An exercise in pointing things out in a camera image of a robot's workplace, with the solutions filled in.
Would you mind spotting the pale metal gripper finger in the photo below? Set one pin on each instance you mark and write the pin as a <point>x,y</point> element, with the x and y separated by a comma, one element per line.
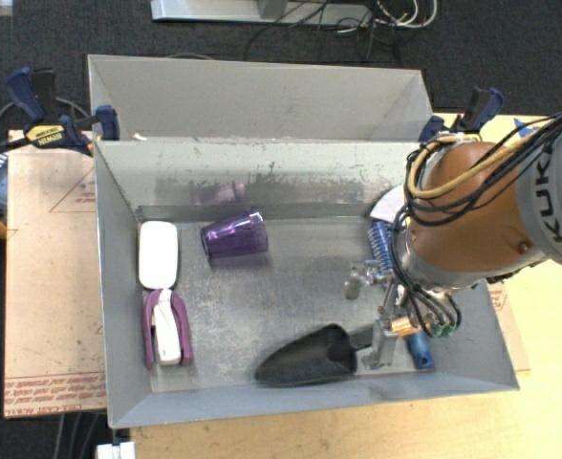
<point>353,285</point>
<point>381,347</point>

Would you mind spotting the blue cylinder with copper end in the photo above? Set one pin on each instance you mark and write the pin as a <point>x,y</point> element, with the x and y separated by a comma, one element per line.
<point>419,349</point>

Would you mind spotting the grey metal bin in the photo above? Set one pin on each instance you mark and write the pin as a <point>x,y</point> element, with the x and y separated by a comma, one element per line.
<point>281,285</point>

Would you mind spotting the black scoop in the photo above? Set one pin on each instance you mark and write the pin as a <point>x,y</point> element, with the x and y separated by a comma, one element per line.
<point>309,359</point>

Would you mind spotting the clear purple plastic cup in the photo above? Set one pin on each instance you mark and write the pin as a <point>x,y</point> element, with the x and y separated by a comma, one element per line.
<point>235,237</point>

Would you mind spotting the purple and white stapler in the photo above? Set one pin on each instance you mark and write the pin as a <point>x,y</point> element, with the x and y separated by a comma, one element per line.
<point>166,328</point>

